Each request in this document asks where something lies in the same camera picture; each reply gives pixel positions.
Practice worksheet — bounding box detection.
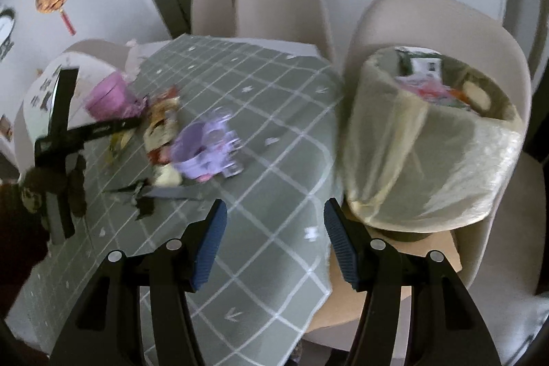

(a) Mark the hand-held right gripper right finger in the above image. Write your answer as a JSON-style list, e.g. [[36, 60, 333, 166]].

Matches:
[[324, 198, 500, 366]]

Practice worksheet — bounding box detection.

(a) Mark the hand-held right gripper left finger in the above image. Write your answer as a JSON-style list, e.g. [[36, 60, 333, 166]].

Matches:
[[49, 199, 228, 366]]

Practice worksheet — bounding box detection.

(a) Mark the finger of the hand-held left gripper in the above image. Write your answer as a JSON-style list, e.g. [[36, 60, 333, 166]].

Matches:
[[34, 117, 143, 157], [45, 68, 80, 140]]

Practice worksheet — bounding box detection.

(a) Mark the trash bin with yellow bag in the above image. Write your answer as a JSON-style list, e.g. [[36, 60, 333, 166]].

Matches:
[[342, 46, 527, 243]]

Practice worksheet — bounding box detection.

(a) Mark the white cartoon food cover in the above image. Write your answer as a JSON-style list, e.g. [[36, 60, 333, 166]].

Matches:
[[14, 40, 130, 180]]

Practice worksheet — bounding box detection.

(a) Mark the pink lidded plastic bin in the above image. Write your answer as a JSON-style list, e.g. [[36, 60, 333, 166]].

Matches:
[[83, 72, 143, 121]]

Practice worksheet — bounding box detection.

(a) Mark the brown gold snack wrapper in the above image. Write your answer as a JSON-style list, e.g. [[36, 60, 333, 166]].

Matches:
[[143, 95, 182, 166]]

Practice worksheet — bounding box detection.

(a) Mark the dark long wrapper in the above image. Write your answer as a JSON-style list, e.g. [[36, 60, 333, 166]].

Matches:
[[102, 181, 207, 221]]

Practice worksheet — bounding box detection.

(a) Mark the crumpled white tissue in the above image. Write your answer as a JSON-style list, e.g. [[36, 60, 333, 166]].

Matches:
[[124, 40, 149, 81]]

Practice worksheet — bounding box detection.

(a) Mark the purple toy carriage cup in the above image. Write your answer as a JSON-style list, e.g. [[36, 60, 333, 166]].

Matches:
[[168, 108, 244, 181]]

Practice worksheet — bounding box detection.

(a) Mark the green checked tablecloth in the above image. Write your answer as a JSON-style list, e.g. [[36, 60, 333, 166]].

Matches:
[[9, 34, 344, 366]]

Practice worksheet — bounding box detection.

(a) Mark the panda wall sticker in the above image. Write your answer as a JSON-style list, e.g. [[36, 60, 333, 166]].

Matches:
[[0, 5, 18, 63]]

